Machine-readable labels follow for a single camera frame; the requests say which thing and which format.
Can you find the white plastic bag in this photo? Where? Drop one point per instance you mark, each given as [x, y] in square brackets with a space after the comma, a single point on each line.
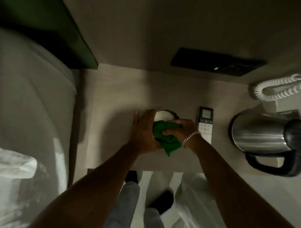
[195, 202]

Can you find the person's black left shoe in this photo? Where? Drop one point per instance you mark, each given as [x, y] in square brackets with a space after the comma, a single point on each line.
[131, 176]

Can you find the person's black right shoe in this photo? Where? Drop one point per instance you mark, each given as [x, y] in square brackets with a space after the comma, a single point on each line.
[163, 200]

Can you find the green headboard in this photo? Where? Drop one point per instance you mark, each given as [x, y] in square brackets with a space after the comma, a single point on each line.
[58, 40]

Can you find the person's black shoe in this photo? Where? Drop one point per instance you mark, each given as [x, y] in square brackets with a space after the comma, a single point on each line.
[163, 200]
[131, 176]

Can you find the person's right hand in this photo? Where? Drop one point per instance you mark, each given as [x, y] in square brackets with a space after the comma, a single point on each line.
[187, 129]

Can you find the white cup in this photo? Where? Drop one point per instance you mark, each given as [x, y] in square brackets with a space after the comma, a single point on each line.
[164, 114]

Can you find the stainless steel electric kettle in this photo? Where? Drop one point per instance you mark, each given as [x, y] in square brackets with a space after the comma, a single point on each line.
[258, 135]

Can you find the person's left forearm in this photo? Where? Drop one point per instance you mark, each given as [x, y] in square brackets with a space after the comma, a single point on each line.
[94, 188]

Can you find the white remote control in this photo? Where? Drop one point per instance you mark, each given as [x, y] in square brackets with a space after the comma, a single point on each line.
[205, 124]

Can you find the black wall panel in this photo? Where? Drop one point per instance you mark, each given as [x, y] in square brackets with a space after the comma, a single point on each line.
[211, 61]

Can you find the bed with white sheet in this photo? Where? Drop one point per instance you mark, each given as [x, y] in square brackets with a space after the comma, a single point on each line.
[33, 101]

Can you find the person's left hand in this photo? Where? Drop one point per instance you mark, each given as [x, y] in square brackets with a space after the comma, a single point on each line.
[142, 133]

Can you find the green cloth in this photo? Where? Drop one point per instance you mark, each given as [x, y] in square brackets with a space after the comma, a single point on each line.
[170, 144]

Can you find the person's right fingers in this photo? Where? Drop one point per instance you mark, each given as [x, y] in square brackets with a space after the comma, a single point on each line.
[175, 122]

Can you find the person's left fingers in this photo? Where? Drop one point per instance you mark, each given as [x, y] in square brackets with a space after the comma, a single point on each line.
[147, 118]

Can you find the person's right forearm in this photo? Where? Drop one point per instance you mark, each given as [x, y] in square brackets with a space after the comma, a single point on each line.
[230, 188]

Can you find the grey trousers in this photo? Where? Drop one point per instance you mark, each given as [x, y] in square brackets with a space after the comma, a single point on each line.
[127, 204]

